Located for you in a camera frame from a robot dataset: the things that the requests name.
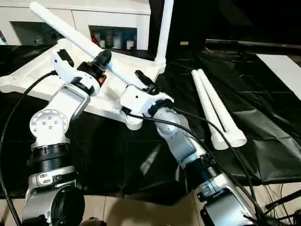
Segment white sideboard cabinet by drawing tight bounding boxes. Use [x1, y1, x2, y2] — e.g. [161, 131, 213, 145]
[0, 0, 151, 51]

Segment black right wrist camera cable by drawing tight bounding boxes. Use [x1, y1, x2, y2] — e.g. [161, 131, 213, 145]
[126, 107, 269, 226]

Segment white plastic table leg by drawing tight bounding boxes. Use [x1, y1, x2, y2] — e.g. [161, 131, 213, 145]
[190, 69, 230, 151]
[197, 68, 247, 148]
[154, 0, 174, 68]
[29, 1, 134, 89]

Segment white plastic table top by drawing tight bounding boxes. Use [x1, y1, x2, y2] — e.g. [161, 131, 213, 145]
[0, 39, 166, 131]

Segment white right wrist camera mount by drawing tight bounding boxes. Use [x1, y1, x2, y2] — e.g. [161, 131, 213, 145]
[120, 84, 174, 116]

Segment white flat board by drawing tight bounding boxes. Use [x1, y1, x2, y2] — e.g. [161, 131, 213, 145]
[256, 53, 301, 99]

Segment black metal rail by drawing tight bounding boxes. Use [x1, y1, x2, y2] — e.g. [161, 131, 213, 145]
[206, 39, 301, 51]

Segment black metal stand bar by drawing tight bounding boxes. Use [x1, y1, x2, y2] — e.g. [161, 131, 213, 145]
[265, 188, 301, 209]

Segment thin black loose wires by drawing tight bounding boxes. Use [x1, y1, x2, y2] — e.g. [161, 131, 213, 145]
[263, 183, 301, 226]

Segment black mat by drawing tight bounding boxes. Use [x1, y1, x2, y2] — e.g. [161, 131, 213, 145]
[0, 43, 301, 205]

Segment white printed jar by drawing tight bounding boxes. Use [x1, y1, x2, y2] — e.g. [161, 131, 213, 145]
[113, 32, 123, 49]

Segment dark tall cabinet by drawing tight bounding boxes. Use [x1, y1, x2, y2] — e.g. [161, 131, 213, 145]
[149, 0, 207, 59]

